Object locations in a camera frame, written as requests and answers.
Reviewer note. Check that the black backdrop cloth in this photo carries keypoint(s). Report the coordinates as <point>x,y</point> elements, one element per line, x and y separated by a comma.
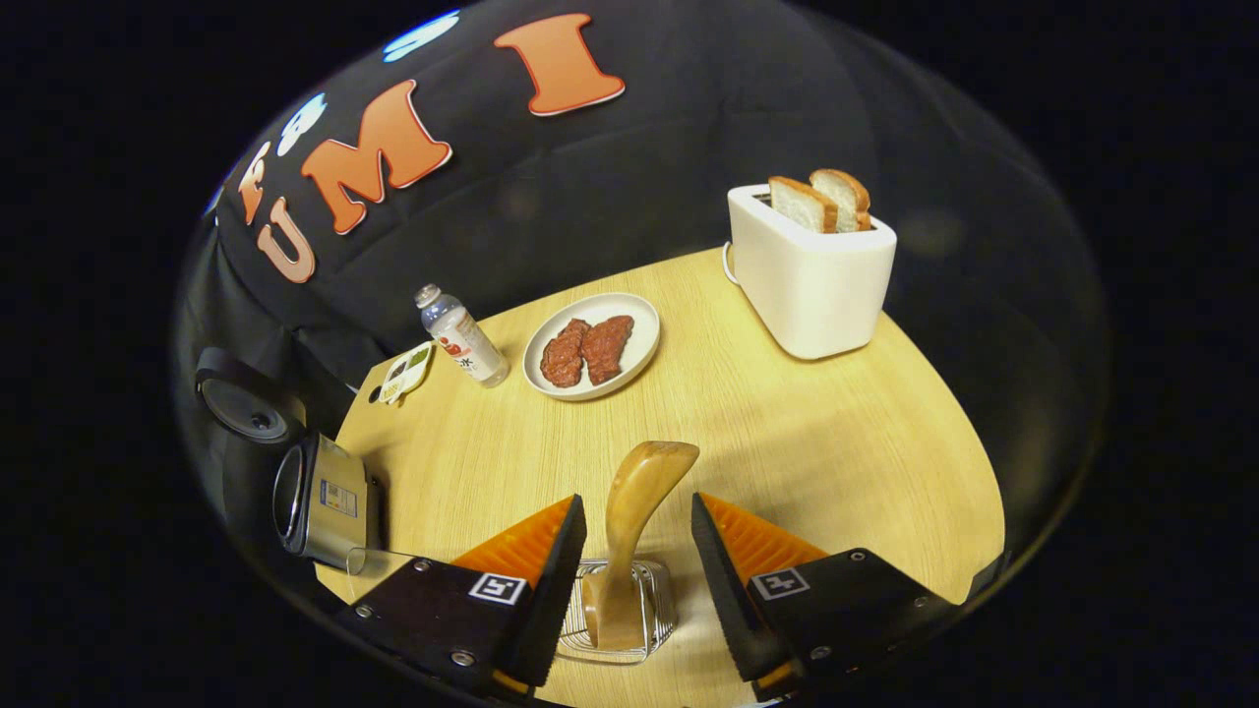
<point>610,187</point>

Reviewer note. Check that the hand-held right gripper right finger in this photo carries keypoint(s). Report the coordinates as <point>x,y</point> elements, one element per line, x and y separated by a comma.
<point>723,590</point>

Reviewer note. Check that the brown meat piece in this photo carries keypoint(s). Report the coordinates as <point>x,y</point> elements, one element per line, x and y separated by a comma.
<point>606,349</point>
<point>563,356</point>

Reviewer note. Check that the white toaster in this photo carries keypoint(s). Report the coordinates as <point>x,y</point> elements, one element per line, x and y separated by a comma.
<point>816,285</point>

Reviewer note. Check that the wooden spoon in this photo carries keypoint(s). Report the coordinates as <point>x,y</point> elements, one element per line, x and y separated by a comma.
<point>629,521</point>

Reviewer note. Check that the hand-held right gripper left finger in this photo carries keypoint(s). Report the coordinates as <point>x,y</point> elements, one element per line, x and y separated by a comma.
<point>551,600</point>

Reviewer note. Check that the dark grey rice cooker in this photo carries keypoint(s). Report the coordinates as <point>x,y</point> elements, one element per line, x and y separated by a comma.
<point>334,501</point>

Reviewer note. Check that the white divided grain dish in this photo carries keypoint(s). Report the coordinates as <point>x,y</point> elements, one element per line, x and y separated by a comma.
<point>405,376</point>

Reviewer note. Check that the clear plastic water bottle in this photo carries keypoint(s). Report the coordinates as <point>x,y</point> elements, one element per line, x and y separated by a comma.
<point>467,344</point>

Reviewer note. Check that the white round plate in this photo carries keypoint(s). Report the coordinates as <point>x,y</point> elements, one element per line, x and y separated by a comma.
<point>639,339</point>

